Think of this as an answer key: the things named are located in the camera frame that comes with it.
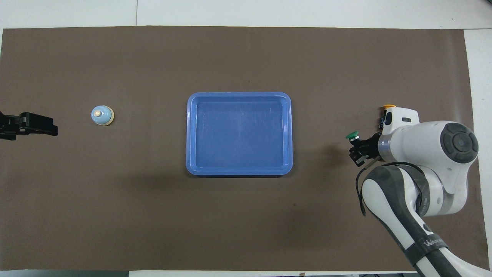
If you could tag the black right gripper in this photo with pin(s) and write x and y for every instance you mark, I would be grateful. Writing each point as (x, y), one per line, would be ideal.
(371, 148)

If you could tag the blue plastic tray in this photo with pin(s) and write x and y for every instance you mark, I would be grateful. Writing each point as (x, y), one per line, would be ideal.
(238, 134)

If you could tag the yellow push button switch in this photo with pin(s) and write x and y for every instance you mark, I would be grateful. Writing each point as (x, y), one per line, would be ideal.
(388, 107)

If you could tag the brown table mat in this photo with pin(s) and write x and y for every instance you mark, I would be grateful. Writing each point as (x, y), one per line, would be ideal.
(115, 215)

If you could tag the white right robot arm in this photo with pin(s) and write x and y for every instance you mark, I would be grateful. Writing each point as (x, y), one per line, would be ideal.
(423, 146)

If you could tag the light blue desk bell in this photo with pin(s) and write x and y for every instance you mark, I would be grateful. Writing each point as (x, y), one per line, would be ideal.
(102, 115)

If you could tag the green push button switch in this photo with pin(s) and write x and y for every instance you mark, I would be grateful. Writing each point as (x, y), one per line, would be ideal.
(352, 135)

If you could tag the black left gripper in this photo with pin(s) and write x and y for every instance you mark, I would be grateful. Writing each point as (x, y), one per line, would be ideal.
(23, 123)

